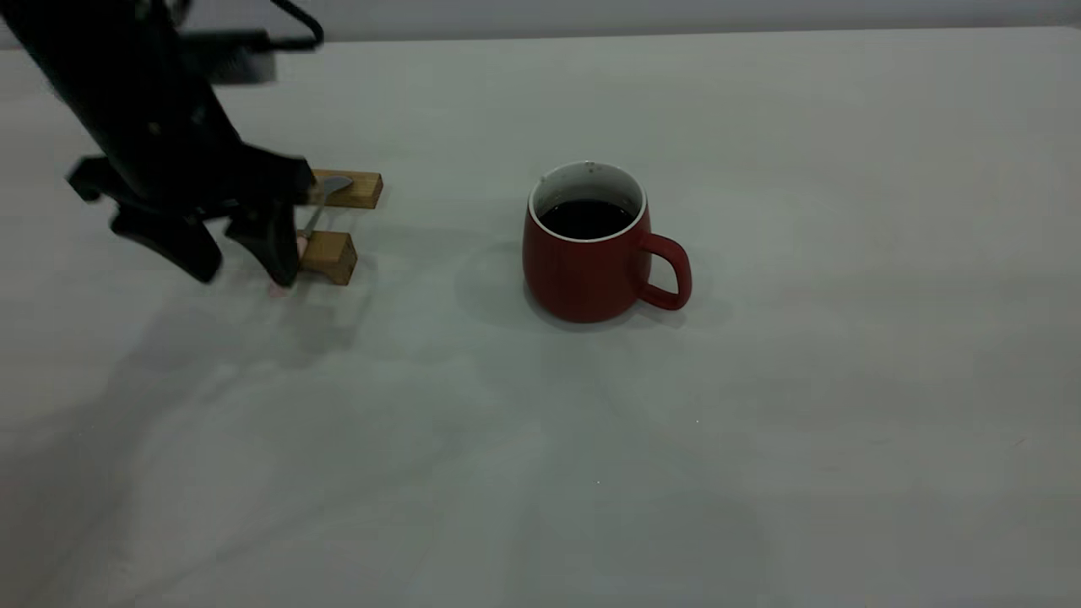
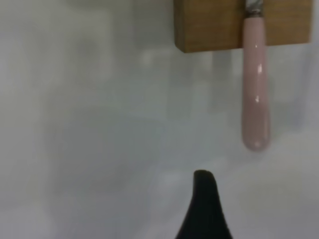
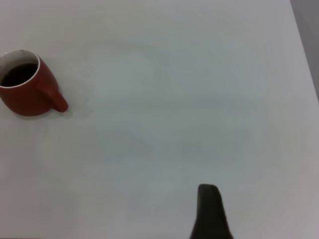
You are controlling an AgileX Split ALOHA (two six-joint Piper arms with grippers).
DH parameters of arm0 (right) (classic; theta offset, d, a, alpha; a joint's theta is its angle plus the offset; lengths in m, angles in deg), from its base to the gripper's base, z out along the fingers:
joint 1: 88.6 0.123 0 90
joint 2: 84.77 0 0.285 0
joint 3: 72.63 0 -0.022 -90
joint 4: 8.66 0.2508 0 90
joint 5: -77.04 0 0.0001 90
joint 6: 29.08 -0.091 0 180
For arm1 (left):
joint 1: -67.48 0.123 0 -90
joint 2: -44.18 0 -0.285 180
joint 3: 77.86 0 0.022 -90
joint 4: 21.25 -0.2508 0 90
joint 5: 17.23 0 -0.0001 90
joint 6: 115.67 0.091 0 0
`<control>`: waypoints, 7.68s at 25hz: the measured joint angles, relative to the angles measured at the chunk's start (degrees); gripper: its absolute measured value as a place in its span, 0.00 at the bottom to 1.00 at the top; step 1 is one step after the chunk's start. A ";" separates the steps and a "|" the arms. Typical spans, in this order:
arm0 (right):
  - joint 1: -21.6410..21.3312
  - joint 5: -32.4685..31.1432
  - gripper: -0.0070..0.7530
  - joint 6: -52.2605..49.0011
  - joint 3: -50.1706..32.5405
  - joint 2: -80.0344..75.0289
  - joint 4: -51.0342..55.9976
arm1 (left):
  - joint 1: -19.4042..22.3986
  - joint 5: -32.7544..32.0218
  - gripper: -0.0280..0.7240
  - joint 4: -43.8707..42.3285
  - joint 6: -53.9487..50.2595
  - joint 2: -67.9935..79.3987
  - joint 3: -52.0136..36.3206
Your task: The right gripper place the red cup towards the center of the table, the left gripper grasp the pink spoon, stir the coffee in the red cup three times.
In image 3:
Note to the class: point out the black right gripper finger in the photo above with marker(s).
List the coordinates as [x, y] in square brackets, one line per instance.
[210, 216]

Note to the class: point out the red ceramic mug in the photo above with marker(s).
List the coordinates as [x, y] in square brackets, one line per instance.
[25, 99]

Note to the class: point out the dark coffee liquid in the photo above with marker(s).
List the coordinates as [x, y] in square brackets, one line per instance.
[17, 74]

